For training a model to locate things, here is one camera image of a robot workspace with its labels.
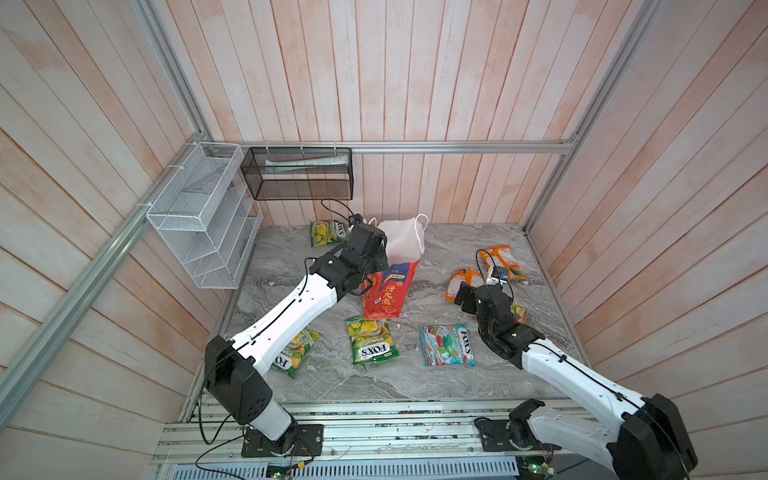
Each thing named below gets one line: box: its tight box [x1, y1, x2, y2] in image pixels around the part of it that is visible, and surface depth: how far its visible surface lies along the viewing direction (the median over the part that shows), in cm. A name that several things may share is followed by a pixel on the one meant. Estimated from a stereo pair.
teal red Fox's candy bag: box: [420, 324, 476, 368], surface depth 89 cm
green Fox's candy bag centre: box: [346, 315, 400, 366], surface depth 90 cm
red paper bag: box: [361, 214, 429, 320], surface depth 87 cm
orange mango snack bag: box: [480, 245, 528, 281], surface depth 111 cm
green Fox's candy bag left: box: [272, 329, 321, 379], surface depth 87 cm
